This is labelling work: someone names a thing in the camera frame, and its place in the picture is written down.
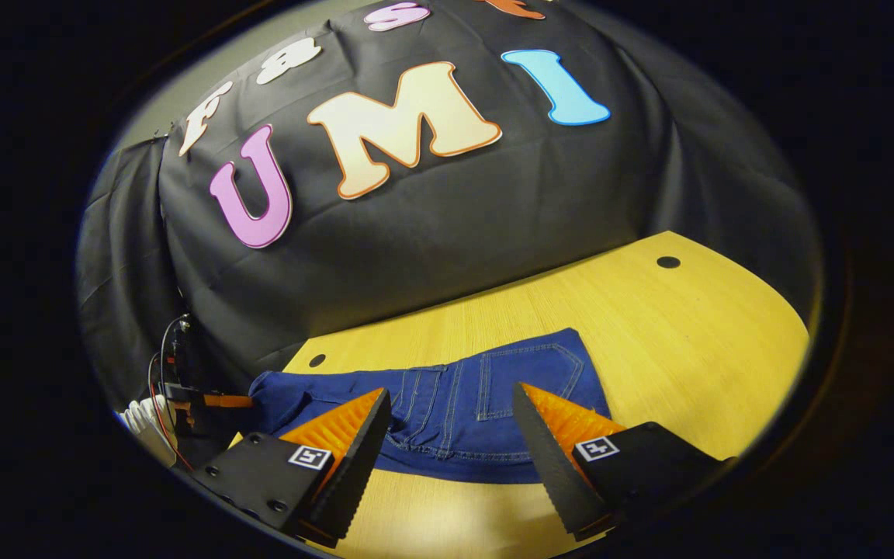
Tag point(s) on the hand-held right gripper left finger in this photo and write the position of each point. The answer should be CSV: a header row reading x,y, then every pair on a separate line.
x,y
354,458

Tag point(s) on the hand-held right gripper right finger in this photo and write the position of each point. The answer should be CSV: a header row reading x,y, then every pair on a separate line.
x,y
552,466

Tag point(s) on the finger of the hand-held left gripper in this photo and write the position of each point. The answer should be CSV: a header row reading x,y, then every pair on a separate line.
x,y
228,401

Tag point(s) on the blue denim jeans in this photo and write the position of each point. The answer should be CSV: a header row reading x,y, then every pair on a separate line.
x,y
447,419

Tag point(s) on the white plastic object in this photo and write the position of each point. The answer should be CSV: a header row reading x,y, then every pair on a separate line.
x,y
146,427

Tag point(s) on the black backdrop cloth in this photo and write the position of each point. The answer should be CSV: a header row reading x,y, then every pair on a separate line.
x,y
455,225

